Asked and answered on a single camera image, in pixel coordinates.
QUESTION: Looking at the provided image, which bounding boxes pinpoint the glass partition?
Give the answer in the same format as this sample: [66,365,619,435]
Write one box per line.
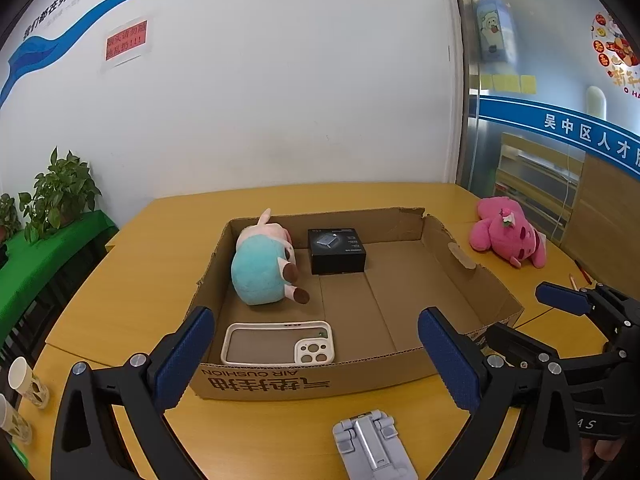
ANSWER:
[450,0,640,261]

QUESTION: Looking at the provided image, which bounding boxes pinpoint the small green potted plant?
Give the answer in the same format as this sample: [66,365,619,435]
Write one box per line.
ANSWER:
[0,192,22,246]

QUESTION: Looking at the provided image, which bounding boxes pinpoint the blue wall decal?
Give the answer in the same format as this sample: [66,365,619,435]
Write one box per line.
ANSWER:
[0,0,393,111]

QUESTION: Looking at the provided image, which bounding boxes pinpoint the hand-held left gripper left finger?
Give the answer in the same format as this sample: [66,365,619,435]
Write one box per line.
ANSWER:
[50,306,216,480]

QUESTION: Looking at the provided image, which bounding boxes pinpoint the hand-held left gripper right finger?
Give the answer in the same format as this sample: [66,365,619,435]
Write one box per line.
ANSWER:
[417,307,583,480]

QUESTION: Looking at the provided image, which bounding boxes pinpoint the row of yellow sticky notes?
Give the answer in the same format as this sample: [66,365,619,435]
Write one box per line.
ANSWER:
[481,74,537,93]

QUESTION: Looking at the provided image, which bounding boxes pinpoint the printed paper cup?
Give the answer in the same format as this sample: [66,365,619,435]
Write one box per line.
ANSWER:
[0,394,32,445]
[9,356,49,409]

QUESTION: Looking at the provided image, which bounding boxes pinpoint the brown cardboard box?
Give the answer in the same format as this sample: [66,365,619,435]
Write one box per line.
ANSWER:
[189,206,525,402]

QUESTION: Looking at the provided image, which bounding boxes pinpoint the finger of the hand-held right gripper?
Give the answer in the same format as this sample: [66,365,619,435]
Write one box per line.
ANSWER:
[482,324,610,377]
[535,281,640,332]

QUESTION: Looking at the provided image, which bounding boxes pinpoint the wooden desktop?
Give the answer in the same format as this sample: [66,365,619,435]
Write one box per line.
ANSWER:
[25,182,608,480]

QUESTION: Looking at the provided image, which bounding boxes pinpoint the white phone case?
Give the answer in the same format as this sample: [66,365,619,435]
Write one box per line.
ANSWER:
[220,320,336,367]

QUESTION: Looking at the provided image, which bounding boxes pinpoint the grey phone stand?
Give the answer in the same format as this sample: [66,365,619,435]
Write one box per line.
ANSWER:
[332,408,418,480]

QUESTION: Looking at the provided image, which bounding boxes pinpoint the red festive window decal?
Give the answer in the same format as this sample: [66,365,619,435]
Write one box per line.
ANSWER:
[590,10,640,96]

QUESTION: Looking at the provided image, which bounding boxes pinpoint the pink bear plush toy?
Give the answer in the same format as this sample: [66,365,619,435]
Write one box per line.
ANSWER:
[469,196,547,269]

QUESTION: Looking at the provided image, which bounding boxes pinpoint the green cloth covered table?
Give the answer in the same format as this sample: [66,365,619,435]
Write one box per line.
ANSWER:
[0,208,120,341]

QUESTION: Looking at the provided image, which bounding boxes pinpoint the tall green potted plant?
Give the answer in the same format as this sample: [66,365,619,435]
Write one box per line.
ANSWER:
[19,146,102,243]

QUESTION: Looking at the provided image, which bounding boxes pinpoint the red wall sign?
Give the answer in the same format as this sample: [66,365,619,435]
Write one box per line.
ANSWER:
[102,20,152,68]

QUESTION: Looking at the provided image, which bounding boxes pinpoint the cartoon poster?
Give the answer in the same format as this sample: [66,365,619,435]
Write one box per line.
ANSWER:
[472,0,518,63]

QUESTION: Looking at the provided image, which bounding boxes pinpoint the teal pig plush toy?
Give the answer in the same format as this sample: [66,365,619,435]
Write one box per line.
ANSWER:
[231,208,311,307]

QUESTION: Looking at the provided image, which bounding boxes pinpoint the black box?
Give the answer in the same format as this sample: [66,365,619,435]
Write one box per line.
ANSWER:
[307,227,367,276]

